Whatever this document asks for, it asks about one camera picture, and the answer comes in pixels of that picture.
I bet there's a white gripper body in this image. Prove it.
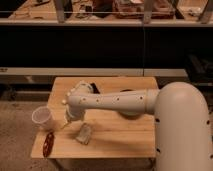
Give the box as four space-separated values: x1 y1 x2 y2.
65 106 85 122

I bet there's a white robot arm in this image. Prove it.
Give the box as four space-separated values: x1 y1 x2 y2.
66 82 213 171

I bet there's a white paper cup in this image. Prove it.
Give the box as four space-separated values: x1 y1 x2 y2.
31 106 54 131

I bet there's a wooden table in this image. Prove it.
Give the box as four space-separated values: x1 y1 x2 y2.
30 76 160 160

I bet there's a green bowl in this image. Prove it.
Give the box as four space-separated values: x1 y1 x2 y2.
120 96 143 118

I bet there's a background workbench shelf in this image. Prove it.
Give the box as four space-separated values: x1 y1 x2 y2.
0 0 213 27

